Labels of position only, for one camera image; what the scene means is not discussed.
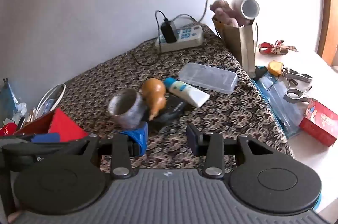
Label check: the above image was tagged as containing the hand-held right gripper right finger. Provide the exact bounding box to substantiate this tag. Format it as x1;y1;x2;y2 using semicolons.
186;124;275;177

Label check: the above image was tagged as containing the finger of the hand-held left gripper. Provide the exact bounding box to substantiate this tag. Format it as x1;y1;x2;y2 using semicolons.
31;133;61;143

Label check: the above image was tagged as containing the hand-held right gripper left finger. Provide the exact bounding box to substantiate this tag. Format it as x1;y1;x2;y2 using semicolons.
74;122;149;179

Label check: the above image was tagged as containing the red cardboard box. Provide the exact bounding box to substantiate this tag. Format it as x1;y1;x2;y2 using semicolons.
13;108;89;143

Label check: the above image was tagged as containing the grey ceramic cup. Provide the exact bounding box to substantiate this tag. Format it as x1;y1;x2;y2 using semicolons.
108;89;145;128

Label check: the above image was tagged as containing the white lotion tube blue cap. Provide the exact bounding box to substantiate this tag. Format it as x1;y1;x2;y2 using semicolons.
163;77;211;108

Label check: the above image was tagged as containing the wooden gourd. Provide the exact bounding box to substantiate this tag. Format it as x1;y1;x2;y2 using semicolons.
142;78;167;121

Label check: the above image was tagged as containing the red plush heart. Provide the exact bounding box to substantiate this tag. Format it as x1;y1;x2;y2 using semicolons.
0;122;17;137

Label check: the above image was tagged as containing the floral patterned cloth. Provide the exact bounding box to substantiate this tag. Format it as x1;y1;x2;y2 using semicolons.
57;24;295;174

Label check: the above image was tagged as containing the black flat case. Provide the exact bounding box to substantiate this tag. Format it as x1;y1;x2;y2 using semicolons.
143;96;191;132

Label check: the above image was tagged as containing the blue packet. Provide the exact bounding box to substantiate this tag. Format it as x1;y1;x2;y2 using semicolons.
0;78;18;124

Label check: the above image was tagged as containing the clear plastic case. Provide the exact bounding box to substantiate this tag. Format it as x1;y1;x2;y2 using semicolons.
179;63;238;95

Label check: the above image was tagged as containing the blue plastic bag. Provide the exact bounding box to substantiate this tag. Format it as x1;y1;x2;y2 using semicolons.
252;66;308;138

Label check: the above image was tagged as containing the white power strip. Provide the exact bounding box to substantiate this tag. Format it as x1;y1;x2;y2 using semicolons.
154;24;205;53

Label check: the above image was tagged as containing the brown paper gift bag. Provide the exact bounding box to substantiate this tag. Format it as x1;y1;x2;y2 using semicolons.
212;15;258;78

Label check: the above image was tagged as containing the yellow tape measure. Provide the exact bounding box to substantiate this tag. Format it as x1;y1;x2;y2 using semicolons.
267;61;284;76

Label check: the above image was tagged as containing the black charger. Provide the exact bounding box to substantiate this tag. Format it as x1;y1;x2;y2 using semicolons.
160;18;177;43

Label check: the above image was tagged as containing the red ribbon ornament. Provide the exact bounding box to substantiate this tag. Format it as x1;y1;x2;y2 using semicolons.
258;40;299;55

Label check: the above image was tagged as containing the red printed box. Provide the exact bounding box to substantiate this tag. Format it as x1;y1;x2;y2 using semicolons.
298;98;338;147

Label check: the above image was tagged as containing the pink plush toy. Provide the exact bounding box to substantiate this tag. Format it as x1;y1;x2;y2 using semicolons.
210;0;239;27

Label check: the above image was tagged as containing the white paper roll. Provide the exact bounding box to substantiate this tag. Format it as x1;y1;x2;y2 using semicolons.
232;0;260;21

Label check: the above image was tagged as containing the white coiled cable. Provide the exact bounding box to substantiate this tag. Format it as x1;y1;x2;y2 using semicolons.
35;83;66;119

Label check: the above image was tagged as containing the black cable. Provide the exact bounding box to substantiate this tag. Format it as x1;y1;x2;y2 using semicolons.
132;10;169;66

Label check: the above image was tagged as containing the wooden door frame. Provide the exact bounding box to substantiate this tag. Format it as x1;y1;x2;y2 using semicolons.
317;0;338;66

